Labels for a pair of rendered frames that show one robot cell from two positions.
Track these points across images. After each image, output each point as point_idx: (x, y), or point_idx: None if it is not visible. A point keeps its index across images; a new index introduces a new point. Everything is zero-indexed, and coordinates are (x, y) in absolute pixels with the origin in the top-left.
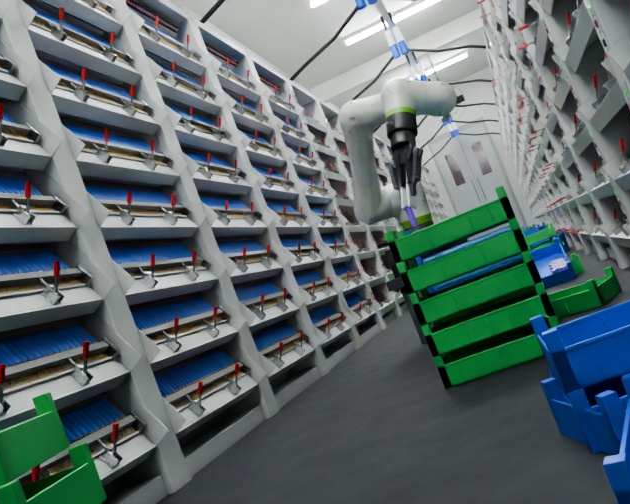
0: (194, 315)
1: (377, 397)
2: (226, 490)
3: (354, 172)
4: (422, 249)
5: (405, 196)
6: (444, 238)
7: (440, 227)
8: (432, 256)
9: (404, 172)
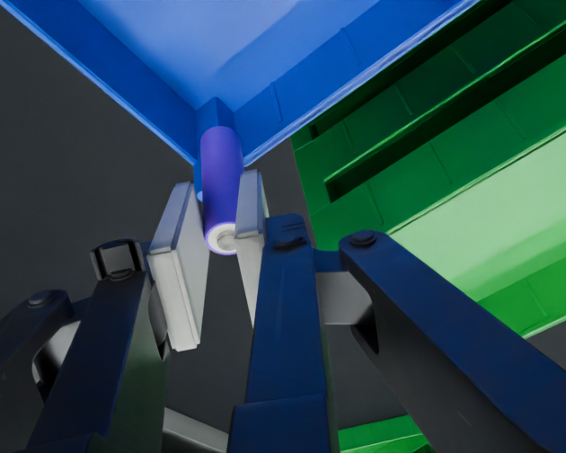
0: None
1: (127, 133)
2: (247, 361)
3: None
4: (500, 297)
5: (196, 267)
6: (564, 271)
7: None
8: None
9: (128, 423)
